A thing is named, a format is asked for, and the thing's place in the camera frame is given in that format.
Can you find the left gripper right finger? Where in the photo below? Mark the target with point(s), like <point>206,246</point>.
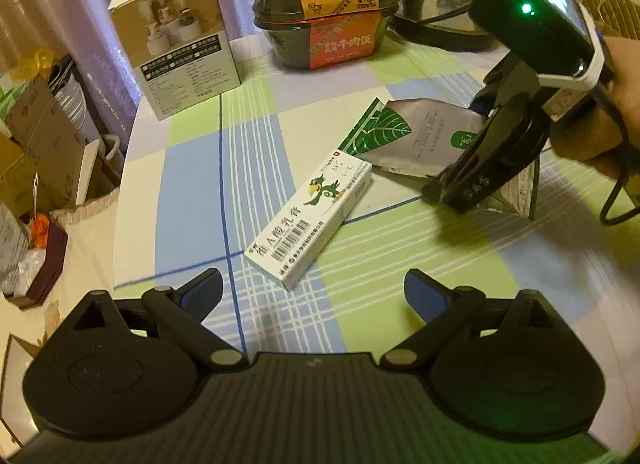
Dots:
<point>446,312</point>

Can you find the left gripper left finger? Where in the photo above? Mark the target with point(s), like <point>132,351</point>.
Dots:
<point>179,313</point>

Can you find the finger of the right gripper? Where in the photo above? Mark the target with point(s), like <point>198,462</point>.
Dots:
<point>485,99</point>
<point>500,169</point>

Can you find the silver green foil pouch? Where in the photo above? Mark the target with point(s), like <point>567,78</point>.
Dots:
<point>417,138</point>

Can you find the long white ointment box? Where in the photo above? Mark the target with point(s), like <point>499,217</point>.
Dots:
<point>298,233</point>

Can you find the person's right hand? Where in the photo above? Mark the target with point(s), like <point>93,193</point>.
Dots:
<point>590,139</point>

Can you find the quilted beige chair cover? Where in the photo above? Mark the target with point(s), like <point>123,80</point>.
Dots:
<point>615,17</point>

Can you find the dark wooden tray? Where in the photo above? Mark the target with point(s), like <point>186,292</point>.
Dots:
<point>48,235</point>

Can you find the crumpled plastic bag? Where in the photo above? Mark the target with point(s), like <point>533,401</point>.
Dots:
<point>15,249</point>

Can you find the checkered tablecloth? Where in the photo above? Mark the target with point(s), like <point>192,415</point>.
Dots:
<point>240,183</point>

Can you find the open tray with packets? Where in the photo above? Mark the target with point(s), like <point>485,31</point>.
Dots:
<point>15,415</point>

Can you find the black instant meal bowl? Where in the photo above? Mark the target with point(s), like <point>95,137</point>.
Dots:
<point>315,34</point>

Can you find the stacked cardboard boxes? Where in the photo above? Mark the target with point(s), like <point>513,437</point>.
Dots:
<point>41,153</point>

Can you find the white humidifier product box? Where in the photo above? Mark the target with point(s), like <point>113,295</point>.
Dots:
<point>179,50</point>

